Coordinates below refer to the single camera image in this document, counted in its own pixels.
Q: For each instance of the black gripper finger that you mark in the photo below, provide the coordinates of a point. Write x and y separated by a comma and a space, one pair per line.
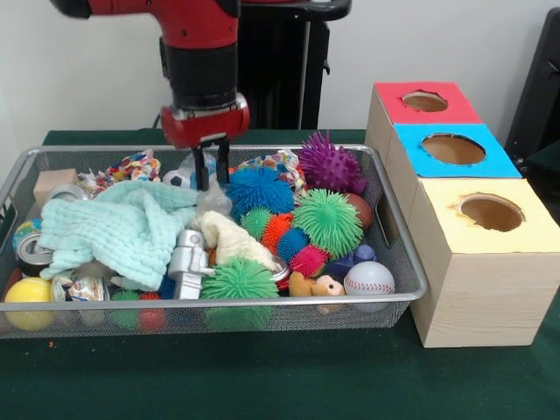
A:
202, 172
223, 162

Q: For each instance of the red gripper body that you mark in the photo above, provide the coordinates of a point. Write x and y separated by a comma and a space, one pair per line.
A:
205, 129

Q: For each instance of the blue spiky ball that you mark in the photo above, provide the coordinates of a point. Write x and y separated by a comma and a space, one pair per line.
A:
262, 192

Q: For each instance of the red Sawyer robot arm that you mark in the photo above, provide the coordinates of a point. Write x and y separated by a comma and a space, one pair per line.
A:
197, 26

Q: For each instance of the silver mesh bin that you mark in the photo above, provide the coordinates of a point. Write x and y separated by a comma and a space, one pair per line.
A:
131, 305

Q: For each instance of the wooden box with three holes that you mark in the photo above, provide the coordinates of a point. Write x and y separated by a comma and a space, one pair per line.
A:
481, 297

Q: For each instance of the small soccer ball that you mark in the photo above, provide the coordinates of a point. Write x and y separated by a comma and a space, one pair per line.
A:
175, 178

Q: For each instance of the cream cloth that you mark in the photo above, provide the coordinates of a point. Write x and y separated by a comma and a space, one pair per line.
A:
232, 240

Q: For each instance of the silver toy robot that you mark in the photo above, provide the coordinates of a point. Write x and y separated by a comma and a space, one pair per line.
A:
186, 271

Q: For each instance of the mint green cloth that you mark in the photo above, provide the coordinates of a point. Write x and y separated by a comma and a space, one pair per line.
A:
114, 227

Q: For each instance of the purple spiky ball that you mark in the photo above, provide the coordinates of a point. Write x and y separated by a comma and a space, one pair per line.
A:
330, 164

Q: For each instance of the large green spiky ball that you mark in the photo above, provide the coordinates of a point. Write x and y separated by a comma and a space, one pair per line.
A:
328, 221

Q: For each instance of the white baseball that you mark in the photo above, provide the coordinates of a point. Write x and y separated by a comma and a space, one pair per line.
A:
368, 280

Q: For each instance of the yellow ball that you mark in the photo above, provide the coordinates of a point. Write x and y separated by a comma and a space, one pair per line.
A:
26, 291

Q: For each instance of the dark green tablecloth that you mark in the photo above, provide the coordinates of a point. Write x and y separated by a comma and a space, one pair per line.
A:
262, 380

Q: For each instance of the black chair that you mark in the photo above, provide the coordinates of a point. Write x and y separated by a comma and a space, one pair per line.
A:
542, 87

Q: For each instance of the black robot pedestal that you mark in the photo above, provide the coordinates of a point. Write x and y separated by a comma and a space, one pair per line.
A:
297, 65

